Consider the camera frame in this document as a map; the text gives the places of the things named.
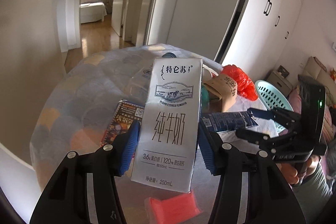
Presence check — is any person right hand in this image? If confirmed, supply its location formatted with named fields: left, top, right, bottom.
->
left=277, top=155, right=320, bottom=185

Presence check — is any red plastic bag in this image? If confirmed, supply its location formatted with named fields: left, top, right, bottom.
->
left=221, top=65, right=258, bottom=101

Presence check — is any light green laundry basket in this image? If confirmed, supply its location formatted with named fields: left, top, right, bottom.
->
left=254, top=79, right=295, bottom=135

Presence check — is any white bedside cabinet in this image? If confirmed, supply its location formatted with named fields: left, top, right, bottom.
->
left=266, top=65, right=293, bottom=97

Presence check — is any white wardrobe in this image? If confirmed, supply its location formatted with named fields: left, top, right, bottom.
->
left=222, top=0, right=303, bottom=81

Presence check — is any grey green sleeve forearm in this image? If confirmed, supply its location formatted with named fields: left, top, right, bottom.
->
left=293, top=155, right=332, bottom=223

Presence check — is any blue white milk carton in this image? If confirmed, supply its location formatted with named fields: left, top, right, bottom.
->
left=201, top=111, right=258, bottom=133

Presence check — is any white bed far room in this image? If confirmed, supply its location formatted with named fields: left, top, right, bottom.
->
left=80, top=0, right=107, bottom=24

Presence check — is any colourful snack packet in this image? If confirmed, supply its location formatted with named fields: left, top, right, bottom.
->
left=101, top=100, right=145, bottom=145

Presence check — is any pink tissue pack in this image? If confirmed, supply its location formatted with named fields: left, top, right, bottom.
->
left=145, top=191, right=202, bottom=224

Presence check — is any clear plastic water bottle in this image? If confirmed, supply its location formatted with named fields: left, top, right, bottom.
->
left=125, top=52, right=176, bottom=103

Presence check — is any green plastic wrapper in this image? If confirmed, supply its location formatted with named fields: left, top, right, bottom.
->
left=201, top=85, right=210, bottom=113

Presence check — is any floral bed sheet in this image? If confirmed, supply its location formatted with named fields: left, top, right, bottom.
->
left=29, top=43, right=284, bottom=224

